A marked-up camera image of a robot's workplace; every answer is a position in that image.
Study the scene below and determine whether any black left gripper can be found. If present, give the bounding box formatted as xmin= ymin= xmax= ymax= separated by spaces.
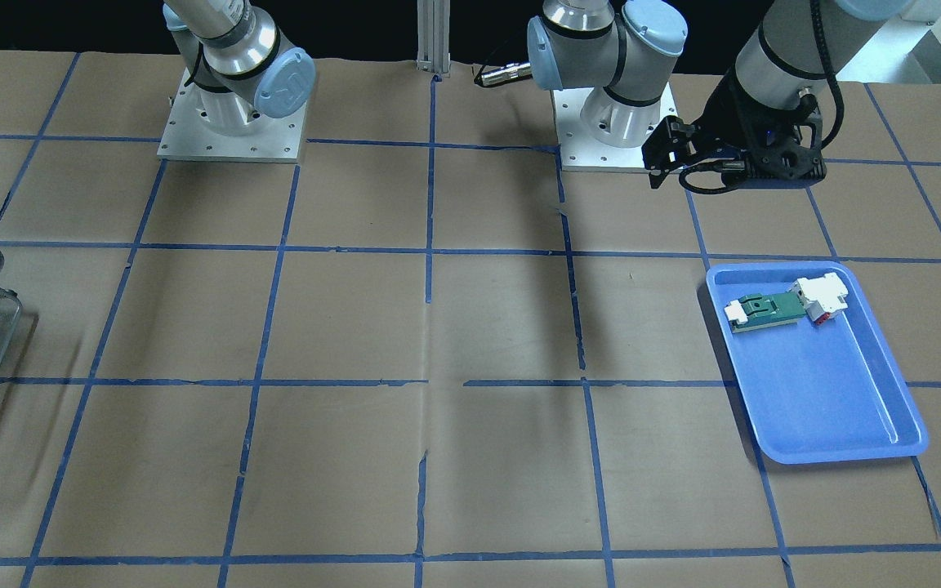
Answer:
xmin=641 ymin=78 xmax=827 ymax=193

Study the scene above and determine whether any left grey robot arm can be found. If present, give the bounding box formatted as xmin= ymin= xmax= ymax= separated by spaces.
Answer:
xmin=526 ymin=1 xmax=905 ymax=194

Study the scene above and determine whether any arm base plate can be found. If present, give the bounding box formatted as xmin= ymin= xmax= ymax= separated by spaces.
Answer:
xmin=551 ymin=85 xmax=677 ymax=172
xmin=157 ymin=71 xmax=310 ymax=164

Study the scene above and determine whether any centre aluminium frame post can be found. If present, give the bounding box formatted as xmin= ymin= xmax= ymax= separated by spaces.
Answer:
xmin=416 ymin=0 xmax=451 ymax=78

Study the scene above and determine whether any blue plastic tray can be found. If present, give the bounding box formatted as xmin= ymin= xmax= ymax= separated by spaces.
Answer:
xmin=706 ymin=261 xmax=930 ymax=465

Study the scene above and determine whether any green terminal block module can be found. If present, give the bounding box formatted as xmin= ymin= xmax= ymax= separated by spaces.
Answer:
xmin=724 ymin=292 xmax=806 ymax=332

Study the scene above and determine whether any white circuit breaker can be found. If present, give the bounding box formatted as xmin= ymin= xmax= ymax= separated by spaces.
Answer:
xmin=788 ymin=272 xmax=849 ymax=325

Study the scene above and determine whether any black braided cable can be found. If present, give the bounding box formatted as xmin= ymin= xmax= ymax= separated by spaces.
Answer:
xmin=805 ymin=0 xmax=847 ymax=152

